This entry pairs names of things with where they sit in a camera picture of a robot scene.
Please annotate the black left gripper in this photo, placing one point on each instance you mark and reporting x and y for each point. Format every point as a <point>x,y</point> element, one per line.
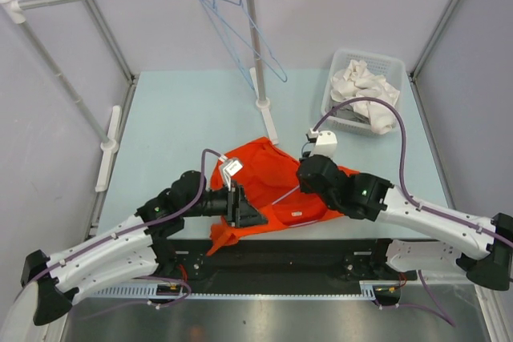
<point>240,212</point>

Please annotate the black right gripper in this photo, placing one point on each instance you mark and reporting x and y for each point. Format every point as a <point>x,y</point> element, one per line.
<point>304,187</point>

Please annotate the orange t shirt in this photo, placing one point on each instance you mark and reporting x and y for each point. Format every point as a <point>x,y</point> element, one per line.
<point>268,173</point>

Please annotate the grey t shirt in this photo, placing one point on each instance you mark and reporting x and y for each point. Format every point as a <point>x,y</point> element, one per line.
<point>347,113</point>

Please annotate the blue wire hanger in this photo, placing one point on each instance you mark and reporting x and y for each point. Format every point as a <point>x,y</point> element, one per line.
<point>262,53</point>

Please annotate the white t shirt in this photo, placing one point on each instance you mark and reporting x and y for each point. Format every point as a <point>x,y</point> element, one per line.
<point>356,81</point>

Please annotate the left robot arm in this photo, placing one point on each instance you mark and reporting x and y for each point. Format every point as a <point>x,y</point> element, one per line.
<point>135,248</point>

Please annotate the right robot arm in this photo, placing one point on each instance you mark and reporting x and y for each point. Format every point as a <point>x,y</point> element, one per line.
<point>484,243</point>

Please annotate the white plastic basket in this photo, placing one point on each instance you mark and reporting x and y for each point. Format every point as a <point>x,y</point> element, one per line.
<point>393,69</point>

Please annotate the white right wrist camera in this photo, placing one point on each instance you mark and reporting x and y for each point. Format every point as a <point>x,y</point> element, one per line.
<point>324,143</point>

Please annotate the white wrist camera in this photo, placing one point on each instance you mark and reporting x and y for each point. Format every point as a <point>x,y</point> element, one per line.
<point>324,143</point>
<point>228,168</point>

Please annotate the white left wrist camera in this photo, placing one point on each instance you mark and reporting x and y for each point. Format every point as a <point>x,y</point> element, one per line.
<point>228,168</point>

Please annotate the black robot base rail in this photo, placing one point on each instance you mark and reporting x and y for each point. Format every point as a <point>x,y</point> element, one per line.
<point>284,268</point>

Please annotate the grey slotted cable duct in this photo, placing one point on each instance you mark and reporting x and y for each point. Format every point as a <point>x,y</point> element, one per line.
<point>168,292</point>

